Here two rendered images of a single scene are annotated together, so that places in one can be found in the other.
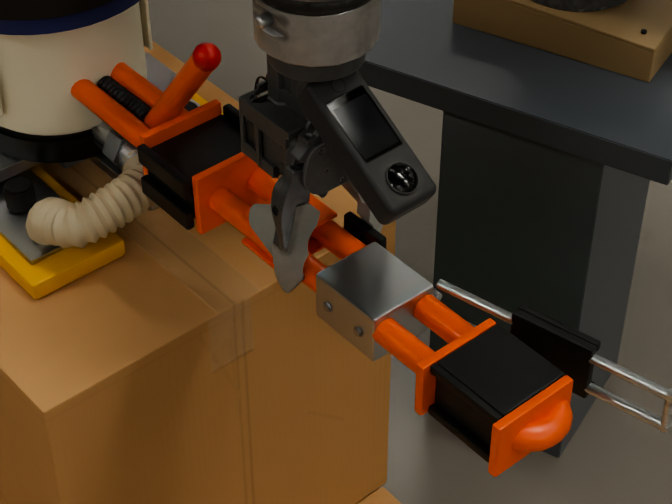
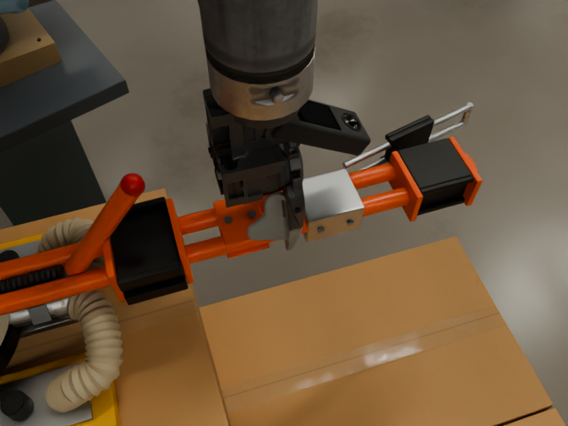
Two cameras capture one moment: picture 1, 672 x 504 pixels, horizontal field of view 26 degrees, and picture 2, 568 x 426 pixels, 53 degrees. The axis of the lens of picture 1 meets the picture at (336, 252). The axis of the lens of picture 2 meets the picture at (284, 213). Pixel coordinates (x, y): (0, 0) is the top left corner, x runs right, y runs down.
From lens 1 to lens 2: 0.83 m
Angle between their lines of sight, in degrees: 45
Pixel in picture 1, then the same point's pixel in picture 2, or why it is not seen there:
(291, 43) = (299, 94)
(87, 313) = (152, 395)
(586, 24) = (12, 57)
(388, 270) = (323, 184)
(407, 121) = not seen: outside the picture
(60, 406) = not seen: outside the picture
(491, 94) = (14, 125)
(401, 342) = (382, 202)
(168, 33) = not seen: outside the picture
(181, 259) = (133, 317)
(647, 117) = (87, 73)
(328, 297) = (321, 225)
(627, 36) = (35, 46)
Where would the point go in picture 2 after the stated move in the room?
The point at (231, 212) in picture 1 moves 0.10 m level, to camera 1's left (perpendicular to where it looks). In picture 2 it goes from (212, 250) to (168, 329)
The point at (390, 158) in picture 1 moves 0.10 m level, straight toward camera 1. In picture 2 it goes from (338, 117) to (434, 150)
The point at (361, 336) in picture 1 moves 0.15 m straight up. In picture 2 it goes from (352, 223) to (367, 135)
